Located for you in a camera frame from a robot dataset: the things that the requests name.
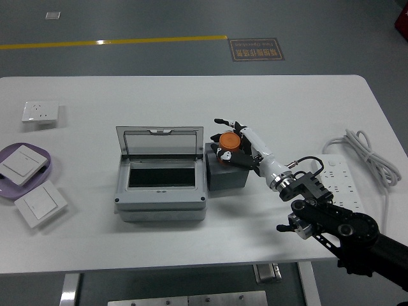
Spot white wall switch plate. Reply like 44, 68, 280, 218
13, 180, 69, 229
0, 144, 47, 187

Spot purple tray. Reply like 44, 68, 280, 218
0, 142, 52, 201

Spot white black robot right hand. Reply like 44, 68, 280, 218
210, 118, 287, 189

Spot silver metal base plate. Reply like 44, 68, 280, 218
107, 290, 268, 306

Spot red object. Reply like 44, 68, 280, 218
394, 6, 408, 33

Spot white wall socket plate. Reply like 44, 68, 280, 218
21, 101, 61, 124

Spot white table leg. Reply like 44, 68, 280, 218
59, 273, 80, 306
296, 261, 321, 306

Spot grey box with clear lid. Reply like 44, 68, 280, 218
113, 126, 207, 223

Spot white power cord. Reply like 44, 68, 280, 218
322, 129, 402, 233

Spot orange cylinder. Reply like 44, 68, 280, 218
218, 132, 244, 153

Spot grey metal bracket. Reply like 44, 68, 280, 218
253, 263, 283, 284

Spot grey cube with round hole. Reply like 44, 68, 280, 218
205, 142, 250, 192

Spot white power strip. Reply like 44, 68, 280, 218
311, 154, 366, 213

